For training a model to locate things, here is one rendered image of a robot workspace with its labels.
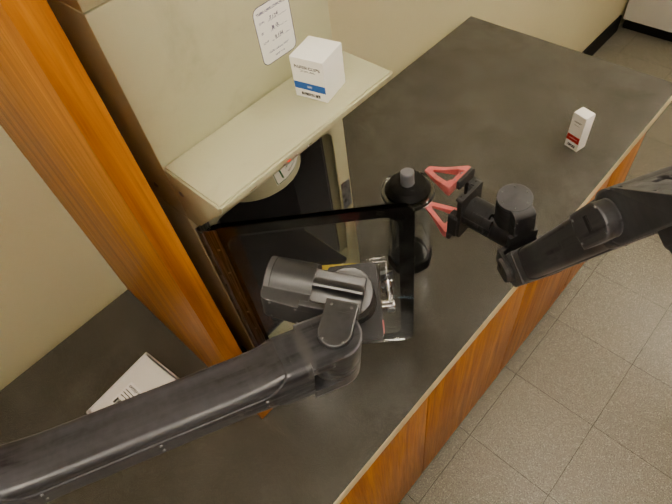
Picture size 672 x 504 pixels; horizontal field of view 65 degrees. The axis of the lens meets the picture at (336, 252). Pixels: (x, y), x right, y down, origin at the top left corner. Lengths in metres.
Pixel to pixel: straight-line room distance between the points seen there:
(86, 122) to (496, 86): 1.37
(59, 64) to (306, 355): 0.34
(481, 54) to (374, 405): 1.20
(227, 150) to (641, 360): 1.92
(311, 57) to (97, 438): 0.49
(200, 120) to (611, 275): 2.06
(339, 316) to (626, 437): 1.73
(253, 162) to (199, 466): 0.64
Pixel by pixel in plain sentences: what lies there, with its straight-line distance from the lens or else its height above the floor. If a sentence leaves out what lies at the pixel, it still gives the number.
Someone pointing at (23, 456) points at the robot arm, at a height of 1.49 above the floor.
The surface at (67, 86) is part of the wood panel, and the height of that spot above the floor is 1.71.
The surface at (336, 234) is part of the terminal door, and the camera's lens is 0.78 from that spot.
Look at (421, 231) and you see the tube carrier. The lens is 1.12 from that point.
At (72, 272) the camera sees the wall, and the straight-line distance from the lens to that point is 1.30.
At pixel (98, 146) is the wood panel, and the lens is 0.54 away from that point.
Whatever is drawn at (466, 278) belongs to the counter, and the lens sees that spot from 1.22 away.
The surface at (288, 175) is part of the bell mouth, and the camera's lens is 0.90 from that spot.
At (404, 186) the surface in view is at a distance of 1.06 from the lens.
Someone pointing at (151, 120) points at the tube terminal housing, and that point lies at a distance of 0.67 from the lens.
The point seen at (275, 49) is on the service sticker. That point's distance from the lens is 0.76.
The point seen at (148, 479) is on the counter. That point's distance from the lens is 1.14.
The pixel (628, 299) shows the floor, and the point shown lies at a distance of 2.46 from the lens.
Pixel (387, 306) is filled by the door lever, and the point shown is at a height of 1.21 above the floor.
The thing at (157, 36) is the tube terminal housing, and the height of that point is 1.66.
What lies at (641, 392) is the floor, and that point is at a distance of 2.27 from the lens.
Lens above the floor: 1.95
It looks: 52 degrees down
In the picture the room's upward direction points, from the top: 10 degrees counter-clockwise
